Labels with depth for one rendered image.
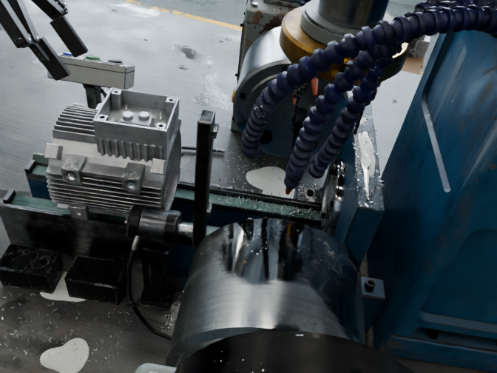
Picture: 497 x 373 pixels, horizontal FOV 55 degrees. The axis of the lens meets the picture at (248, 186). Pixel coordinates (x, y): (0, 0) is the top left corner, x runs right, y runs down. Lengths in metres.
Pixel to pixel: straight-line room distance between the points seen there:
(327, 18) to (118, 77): 0.55
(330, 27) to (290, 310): 0.36
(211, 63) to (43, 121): 0.59
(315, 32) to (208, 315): 0.38
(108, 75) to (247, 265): 0.63
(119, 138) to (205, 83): 0.78
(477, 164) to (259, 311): 0.33
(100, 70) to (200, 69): 0.60
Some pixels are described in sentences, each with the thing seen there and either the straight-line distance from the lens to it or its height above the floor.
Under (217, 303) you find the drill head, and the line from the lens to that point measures 0.57.
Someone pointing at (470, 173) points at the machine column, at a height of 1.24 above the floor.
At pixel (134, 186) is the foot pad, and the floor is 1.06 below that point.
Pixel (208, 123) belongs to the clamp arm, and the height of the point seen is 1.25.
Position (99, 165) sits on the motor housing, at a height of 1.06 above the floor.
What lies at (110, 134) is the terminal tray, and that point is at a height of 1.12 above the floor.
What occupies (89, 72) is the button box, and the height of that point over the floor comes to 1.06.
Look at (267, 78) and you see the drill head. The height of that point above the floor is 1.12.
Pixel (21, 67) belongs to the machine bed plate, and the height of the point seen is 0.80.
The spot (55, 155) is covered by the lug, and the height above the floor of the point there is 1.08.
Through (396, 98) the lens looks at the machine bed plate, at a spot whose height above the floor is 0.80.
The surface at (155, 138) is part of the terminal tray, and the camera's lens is 0.79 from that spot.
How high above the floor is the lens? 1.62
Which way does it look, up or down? 43 degrees down
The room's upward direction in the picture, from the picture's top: 9 degrees clockwise
